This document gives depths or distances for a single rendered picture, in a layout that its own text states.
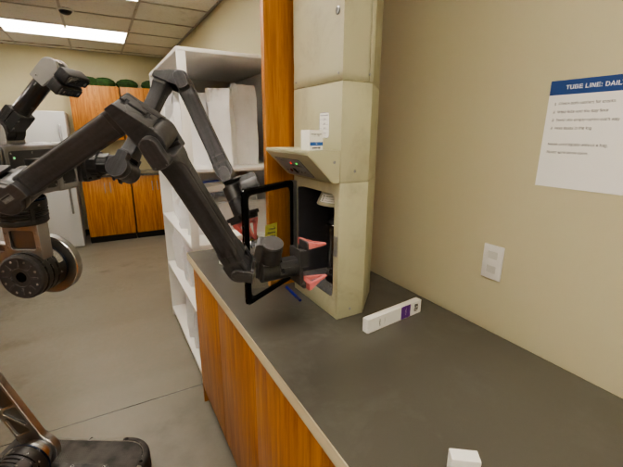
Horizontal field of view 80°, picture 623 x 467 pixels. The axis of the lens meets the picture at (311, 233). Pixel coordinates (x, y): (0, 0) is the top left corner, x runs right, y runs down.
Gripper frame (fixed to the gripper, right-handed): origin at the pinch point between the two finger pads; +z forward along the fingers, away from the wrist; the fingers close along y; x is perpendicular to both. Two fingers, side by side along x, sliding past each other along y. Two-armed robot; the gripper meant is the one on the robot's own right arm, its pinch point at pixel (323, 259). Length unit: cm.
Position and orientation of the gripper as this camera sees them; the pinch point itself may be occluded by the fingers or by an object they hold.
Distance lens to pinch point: 108.5
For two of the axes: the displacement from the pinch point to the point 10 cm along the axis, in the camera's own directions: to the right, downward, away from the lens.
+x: -4.8, -2.2, 8.5
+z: 8.8, -1.4, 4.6
